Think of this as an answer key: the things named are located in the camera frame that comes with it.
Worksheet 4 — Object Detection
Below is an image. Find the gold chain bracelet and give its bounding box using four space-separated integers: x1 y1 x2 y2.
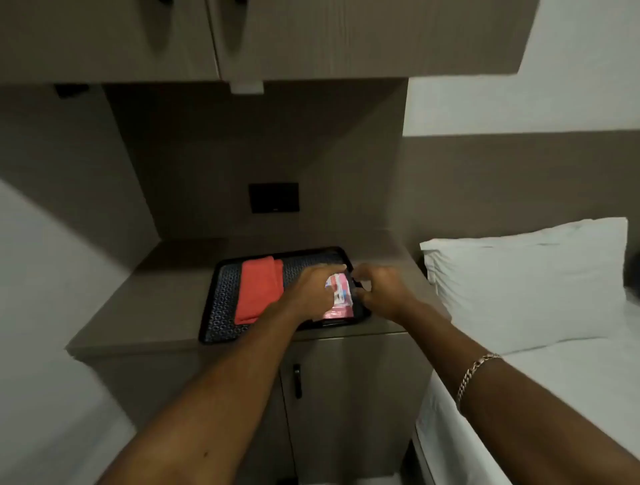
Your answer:
455 353 502 411

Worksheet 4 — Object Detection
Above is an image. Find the person's left hand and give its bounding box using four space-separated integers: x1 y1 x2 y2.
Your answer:
281 263 349 323

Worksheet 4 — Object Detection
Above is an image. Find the orange folded cloth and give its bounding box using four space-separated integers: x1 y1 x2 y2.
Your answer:
233 256 285 326

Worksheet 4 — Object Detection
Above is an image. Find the black wall socket plate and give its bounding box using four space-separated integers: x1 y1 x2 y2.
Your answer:
248 182 301 215

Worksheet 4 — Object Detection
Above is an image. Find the white pillow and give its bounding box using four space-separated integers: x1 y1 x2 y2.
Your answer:
419 217 629 357

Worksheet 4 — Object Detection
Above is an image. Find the person's right forearm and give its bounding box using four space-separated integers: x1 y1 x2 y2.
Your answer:
399 299 640 485

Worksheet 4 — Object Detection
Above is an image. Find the brown headboard panel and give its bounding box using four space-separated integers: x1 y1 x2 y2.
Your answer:
402 130 640 280

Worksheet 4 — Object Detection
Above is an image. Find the pink plastic packet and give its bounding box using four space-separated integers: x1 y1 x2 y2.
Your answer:
322 272 356 321

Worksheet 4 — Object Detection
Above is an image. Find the person's right hand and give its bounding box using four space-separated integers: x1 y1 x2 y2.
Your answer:
352 264 420 324

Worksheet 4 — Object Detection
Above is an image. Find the brown bedside cabinet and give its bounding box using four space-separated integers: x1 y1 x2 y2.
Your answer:
65 229 437 485

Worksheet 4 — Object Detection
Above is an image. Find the black patterned tray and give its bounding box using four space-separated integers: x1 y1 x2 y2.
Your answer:
198 245 372 345

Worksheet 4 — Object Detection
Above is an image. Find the person's left forearm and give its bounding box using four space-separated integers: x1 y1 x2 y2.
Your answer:
96 299 317 485

